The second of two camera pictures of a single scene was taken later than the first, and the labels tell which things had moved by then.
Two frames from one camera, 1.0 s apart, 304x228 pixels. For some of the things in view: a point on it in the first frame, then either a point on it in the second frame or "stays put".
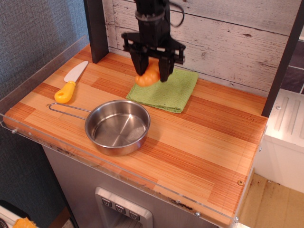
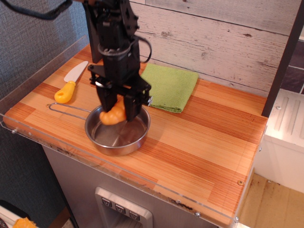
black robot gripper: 154,36 -> 120,71
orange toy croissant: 151,75 -> 116,115
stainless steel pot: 115,127 stays put
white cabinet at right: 280,158 stays put
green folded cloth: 171,95 stays put
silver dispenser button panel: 115,211 stays put
